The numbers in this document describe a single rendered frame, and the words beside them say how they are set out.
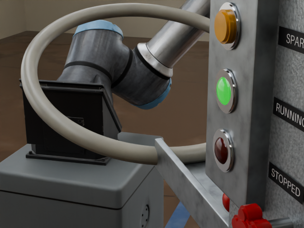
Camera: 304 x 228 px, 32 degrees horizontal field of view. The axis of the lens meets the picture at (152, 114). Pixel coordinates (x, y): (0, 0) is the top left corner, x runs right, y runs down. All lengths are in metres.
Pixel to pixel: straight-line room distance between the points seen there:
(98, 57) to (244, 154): 1.19
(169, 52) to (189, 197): 0.96
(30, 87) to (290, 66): 0.64
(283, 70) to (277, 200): 0.10
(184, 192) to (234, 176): 0.32
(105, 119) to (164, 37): 0.33
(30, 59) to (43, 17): 7.43
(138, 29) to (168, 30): 6.18
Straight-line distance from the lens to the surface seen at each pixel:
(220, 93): 0.42
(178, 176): 0.77
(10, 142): 4.09
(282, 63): 0.38
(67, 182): 1.45
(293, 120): 0.38
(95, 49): 1.59
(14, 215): 1.59
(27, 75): 0.98
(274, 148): 0.41
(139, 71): 1.66
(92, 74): 1.54
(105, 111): 1.49
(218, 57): 0.44
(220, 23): 0.41
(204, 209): 0.69
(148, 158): 0.85
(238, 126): 0.41
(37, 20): 8.51
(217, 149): 0.44
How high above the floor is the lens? 1.48
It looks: 19 degrees down
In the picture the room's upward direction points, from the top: straight up
